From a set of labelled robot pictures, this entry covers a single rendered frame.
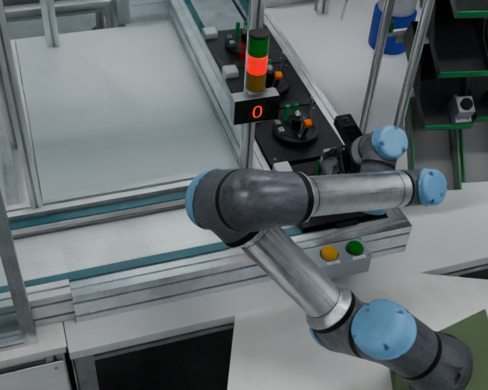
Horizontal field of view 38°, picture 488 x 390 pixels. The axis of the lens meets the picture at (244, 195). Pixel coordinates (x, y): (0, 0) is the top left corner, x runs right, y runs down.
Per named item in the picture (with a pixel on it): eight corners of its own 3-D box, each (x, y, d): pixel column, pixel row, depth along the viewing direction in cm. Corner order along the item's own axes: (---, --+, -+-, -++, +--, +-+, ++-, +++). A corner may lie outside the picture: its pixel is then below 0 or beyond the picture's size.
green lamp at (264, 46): (270, 56, 172) (273, 39, 169) (251, 59, 171) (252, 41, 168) (264, 46, 176) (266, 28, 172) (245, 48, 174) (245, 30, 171)
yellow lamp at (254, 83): (267, 90, 179) (269, 74, 176) (249, 94, 178) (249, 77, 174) (261, 80, 182) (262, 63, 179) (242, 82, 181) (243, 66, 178)
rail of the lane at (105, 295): (404, 251, 197) (413, 223, 189) (77, 323, 174) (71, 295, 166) (396, 237, 200) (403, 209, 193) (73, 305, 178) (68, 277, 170)
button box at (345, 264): (369, 271, 185) (372, 255, 181) (292, 289, 180) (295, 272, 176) (357, 251, 190) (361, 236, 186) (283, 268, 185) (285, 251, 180)
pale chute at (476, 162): (502, 180, 201) (510, 179, 196) (457, 183, 199) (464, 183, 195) (495, 80, 201) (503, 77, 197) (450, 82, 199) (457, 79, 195)
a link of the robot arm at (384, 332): (425, 384, 141) (383, 356, 134) (376, 370, 152) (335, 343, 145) (447, 329, 144) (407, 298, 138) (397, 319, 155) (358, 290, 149)
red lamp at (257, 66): (269, 74, 176) (270, 57, 172) (249, 76, 174) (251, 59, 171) (262, 63, 179) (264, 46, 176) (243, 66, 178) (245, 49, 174)
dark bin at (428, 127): (470, 128, 184) (482, 115, 178) (421, 131, 183) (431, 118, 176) (448, 35, 194) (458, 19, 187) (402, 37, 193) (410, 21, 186)
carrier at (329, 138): (346, 156, 211) (353, 122, 202) (269, 170, 204) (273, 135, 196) (316, 108, 227) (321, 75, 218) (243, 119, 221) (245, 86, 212)
